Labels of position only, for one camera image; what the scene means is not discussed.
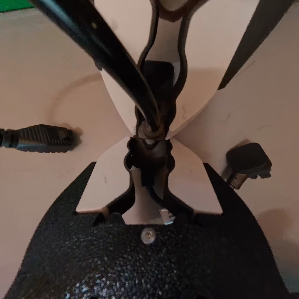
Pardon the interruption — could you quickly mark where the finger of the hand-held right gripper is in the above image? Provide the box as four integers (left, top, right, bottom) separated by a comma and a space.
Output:
93, 0, 159, 136
165, 0, 261, 139

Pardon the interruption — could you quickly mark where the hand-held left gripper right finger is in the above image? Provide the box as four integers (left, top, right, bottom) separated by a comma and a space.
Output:
164, 139, 223, 219

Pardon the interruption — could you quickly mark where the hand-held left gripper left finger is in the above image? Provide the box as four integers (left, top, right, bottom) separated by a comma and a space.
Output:
75, 137, 136, 219

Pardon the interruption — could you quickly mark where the short black power cord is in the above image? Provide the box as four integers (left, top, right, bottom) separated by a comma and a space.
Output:
0, 0, 168, 153

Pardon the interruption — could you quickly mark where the green mat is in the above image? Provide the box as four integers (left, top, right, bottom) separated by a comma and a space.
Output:
0, 0, 36, 14

